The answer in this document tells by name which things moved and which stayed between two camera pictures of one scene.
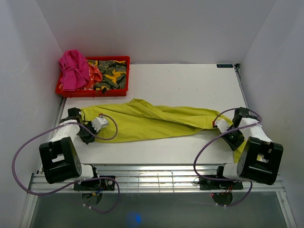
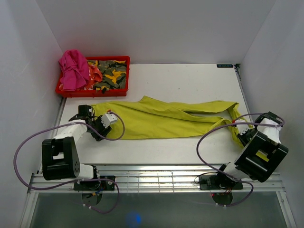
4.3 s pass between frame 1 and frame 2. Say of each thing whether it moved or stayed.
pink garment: stayed
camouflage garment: stayed
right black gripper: moved
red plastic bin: stayed
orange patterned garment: stayed
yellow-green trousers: moved
